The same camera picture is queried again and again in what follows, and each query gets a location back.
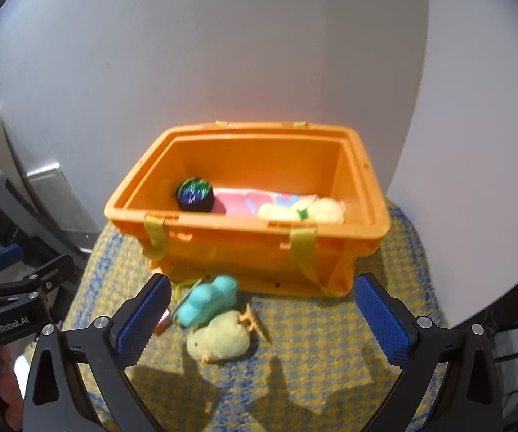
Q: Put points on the yellow blue plaid blanket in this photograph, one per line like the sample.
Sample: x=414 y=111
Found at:
x=313 y=337

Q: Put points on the yellow plush duck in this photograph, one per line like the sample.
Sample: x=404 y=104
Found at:
x=326 y=210

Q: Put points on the orange plastic crate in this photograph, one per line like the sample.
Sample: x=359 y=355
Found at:
x=241 y=243

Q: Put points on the person's left hand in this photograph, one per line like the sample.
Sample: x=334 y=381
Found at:
x=10 y=378

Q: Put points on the pink patterned cloth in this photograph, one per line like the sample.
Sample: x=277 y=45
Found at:
x=241 y=202

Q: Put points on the small yellow-green plush chick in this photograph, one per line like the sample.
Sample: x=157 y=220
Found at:
x=218 y=337

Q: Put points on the black ball with green pattern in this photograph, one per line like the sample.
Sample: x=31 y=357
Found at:
x=195 y=194

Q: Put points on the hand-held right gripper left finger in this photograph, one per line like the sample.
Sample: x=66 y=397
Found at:
x=144 y=319

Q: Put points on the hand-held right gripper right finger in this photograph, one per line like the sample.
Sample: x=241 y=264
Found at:
x=383 y=319

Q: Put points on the teal plush toy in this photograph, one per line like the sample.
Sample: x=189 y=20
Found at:
x=205 y=301

